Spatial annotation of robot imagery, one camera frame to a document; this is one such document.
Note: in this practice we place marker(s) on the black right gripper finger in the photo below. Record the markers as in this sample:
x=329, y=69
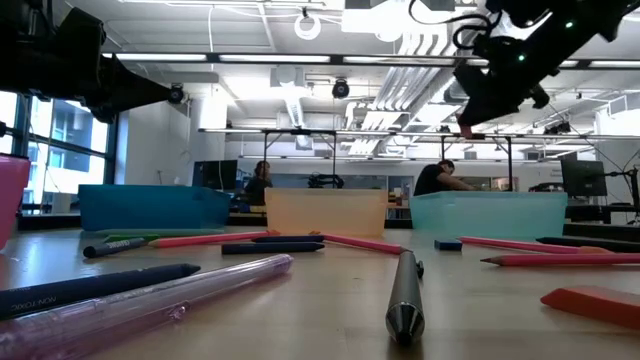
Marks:
x=485, y=95

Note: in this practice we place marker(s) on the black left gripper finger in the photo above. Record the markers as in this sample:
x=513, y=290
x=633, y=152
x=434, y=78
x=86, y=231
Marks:
x=130, y=90

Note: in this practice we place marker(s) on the blue eraser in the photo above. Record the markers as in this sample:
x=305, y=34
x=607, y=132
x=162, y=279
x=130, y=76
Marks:
x=448, y=245

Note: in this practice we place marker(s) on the blue pen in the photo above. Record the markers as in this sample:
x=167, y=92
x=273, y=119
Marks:
x=112, y=248

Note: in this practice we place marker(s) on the black pen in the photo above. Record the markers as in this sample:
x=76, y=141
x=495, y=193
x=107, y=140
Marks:
x=405, y=300
x=622, y=245

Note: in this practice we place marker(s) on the black marker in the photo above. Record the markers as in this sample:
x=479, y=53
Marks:
x=270, y=248

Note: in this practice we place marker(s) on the purple transparent pen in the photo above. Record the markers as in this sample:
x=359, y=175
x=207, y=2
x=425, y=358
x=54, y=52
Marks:
x=150, y=305

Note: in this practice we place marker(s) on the orange eraser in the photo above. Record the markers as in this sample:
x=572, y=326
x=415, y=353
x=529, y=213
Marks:
x=595, y=302

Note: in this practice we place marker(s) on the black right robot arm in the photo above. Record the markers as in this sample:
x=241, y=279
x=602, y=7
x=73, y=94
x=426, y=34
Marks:
x=600, y=20

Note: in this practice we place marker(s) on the black background robot arm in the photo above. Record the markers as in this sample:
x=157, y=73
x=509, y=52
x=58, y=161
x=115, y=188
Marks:
x=325, y=181

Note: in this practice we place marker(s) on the white ceiling pipes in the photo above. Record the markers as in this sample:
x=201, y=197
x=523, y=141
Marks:
x=405, y=85

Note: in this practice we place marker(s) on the large glass window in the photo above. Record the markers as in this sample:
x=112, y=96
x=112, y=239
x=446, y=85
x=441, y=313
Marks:
x=70, y=150

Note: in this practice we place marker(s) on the person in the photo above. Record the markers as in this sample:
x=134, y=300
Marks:
x=257, y=187
x=430, y=182

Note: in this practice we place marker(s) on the blue plastic bin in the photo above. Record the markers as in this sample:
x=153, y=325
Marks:
x=150, y=207

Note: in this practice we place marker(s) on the mint green plastic bin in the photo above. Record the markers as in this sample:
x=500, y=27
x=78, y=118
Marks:
x=490, y=215

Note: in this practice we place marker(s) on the black computer monitor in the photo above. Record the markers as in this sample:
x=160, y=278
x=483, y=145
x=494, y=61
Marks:
x=215, y=175
x=582, y=177

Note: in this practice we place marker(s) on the black bar with light strips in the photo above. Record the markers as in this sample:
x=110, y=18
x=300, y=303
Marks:
x=275, y=58

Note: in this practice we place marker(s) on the pink plastic cup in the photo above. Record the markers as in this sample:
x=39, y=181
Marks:
x=12, y=200

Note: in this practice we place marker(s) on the distant bar with light strips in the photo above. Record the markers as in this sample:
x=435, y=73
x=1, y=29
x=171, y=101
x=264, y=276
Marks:
x=300, y=131

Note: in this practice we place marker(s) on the orange translucent plastic bin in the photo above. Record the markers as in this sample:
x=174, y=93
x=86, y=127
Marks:
x=325, y=212

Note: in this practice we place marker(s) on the dark navy marker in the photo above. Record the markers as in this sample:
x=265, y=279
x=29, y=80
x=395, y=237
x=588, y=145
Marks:
x=75, y=292

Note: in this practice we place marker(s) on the black round ceiling camera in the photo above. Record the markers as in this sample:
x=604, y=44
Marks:
x=175, y=94
x=340, y=89

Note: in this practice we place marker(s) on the black metal rig frame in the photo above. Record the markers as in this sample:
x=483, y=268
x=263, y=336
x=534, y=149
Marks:
x=510, y=165
x=265, y=165

